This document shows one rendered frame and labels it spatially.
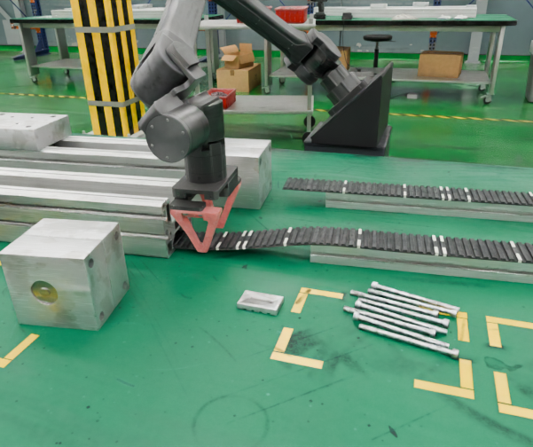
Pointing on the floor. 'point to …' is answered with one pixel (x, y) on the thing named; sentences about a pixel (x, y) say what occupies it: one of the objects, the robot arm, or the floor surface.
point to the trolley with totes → (231, 102)
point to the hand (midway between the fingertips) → (210, 234)
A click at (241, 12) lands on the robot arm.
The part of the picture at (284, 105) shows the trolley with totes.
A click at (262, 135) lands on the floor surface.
